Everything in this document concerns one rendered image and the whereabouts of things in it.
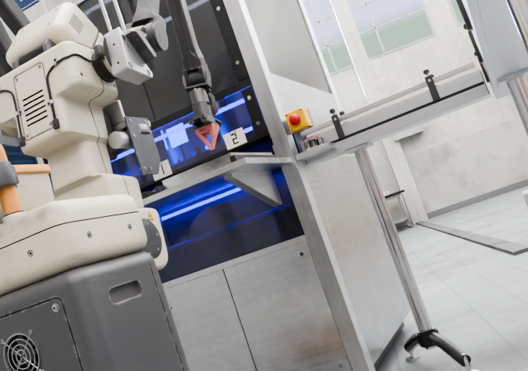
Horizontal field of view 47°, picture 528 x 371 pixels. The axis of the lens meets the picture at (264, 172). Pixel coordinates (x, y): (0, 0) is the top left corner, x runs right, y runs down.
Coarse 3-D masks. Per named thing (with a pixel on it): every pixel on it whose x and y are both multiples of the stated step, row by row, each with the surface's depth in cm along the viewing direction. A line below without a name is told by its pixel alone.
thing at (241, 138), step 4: (240, 128) 226; (232, 132) 227; (236, 132) 226; (240, 132) 226; (224, 136) 228; (228, 136) 228; (232, 136) 227; (236, 136) 227; (240, 136) 226; (244, 136) 225; (224, 140) 229; (228, 140) 228; (232, 140) 227; (236, 140) 227; (240, 140) 226; (244, 140) 225; (228, 144) 228; (232, 144) 227; (236, 144) 227; (240, 144) 226; (228, 148) 228; (232, 148) 227
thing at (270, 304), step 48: (336, 192) 251; (288, 240) 220; (336, 240) 228; (384, 240) 296; (192, 288) 235; (240, 288) 228; (288, 288) 220; (384, 288) 264; (192, 336) 236; (240, 336) 228; (288, 336) 221; (336, 336) 214; (384, 336) 239
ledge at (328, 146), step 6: (324, 144) 214; (330, 144) 215; (336, 144) 223; (312, 150) 216; (318, 150) 215; (324, 150) 218; (330, 150) 224; (300, 156) 217; (306, 156) 218; (312, 156) 224
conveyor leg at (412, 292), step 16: (368, 144) 222; (368, 160) 224; (368, 176) 223; (368, 192) 224; (384, 208) 222; (384, 224) 221; (400, 240) 222; (400, 256) 220; (400, 272) 220; (416, 288) 219; (416, 304) 218; (416, 320) 218
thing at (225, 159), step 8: (232, 152) 188; (240, 152) 194; (248, 152) 199; (256, 152) 205; (264, 152) 212; (216, 160) 188; (224, 160) 187; (192, 168) 192; (200, 168) 191; (208, 168) 190; (216, 168) 188; (176, 176) 194; (184, 176) 193; (192, 176) 192; (168, 184) 195; (176, 184) 194
